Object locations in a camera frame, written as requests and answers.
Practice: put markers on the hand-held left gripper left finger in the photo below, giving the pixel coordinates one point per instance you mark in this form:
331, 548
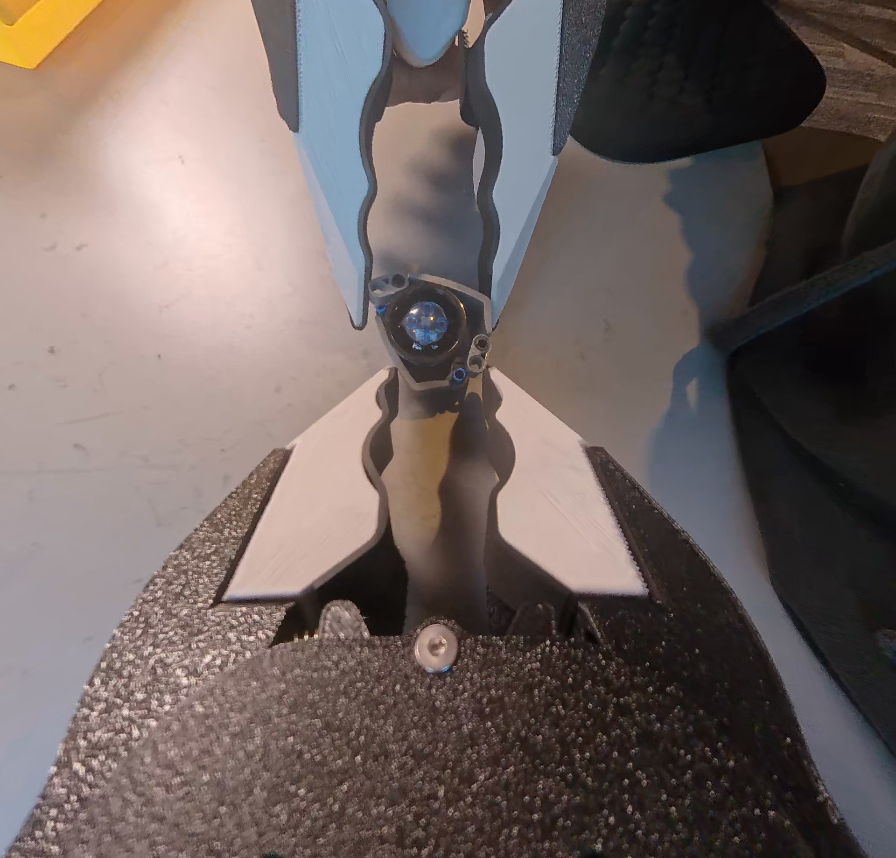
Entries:
308, 515

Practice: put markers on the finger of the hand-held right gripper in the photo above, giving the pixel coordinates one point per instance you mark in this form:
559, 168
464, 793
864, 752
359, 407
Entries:
329, 102
528, 137

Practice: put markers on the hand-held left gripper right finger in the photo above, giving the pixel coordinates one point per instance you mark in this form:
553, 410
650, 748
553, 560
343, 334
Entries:
560, 515

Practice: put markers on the grey angled toy frame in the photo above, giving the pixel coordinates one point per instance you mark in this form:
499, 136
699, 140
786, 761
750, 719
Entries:
455, 289

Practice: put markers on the grey desk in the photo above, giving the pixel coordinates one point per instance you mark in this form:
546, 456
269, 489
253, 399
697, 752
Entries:
140, 277

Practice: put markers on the person's right hand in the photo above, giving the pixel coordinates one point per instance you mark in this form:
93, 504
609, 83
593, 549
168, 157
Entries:
423, 84

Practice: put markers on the yellow plastic bin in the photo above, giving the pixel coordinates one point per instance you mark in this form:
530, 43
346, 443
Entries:
49, 4

